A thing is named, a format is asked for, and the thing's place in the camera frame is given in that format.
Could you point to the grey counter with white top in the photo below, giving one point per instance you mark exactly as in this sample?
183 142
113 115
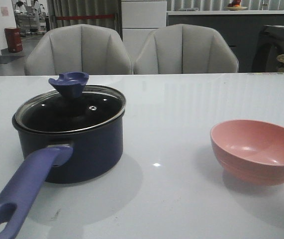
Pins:
240 29

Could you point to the pink bowl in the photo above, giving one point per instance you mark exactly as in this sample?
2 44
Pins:
250 150

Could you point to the red bin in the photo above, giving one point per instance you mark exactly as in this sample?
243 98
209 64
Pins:
13 39

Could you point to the fruit plate on counter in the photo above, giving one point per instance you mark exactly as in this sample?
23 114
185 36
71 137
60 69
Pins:
235 5

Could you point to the white cabinet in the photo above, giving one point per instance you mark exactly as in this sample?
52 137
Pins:
139 17

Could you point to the right beige chair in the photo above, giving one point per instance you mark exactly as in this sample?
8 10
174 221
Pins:
185 49

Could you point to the red barrier belt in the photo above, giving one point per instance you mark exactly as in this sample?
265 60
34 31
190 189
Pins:
104 16

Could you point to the dark blue saucepan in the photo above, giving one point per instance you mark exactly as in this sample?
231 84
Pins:
56 158

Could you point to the beige chair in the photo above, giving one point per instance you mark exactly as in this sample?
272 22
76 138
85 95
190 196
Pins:
185 49
79 48

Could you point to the dark appliance at right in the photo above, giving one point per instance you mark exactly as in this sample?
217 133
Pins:
270 45

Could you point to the glass lid with blue knob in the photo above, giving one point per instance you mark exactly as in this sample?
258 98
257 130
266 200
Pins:
71 106

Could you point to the left beige chair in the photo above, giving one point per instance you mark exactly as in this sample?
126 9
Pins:
79 48

